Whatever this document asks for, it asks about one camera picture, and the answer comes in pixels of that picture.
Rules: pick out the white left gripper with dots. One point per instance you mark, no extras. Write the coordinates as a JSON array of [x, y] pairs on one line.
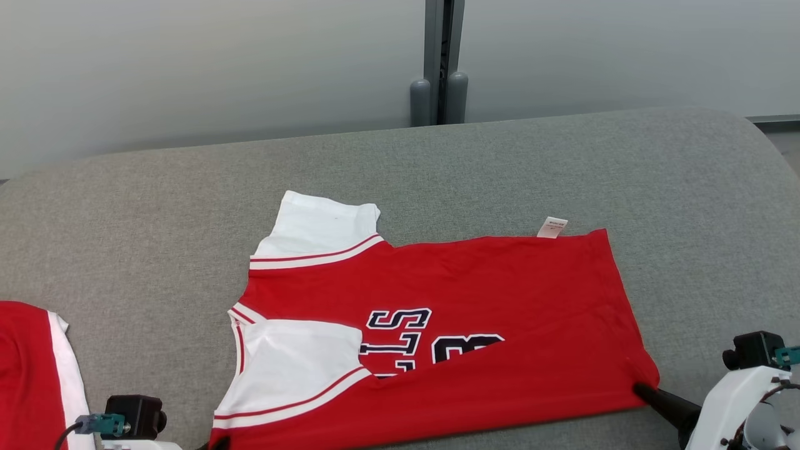
[[137, 446]]

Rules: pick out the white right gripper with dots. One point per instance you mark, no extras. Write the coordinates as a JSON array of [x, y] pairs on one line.
[[719, 412]]

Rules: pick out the red shorts white side stripes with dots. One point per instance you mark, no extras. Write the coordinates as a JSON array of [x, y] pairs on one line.
[[25, 375]]

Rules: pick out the red white basketball jersey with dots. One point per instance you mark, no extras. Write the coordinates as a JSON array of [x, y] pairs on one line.
[[500, 287]]

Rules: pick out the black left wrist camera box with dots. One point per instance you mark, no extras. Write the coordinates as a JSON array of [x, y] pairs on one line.
[[134, 415]]

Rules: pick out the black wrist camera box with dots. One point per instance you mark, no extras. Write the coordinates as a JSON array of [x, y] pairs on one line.
[[753, 350], [134, 415]]

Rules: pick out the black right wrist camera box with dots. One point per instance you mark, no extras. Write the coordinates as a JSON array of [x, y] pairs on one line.
[[753, 350]]

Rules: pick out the grey rounded post foot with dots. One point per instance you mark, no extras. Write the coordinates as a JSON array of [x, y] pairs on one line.
[[457, 100], [420, 103]]

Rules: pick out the grey metal partition post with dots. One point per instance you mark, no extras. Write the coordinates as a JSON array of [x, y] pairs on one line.
[[432, 37]]

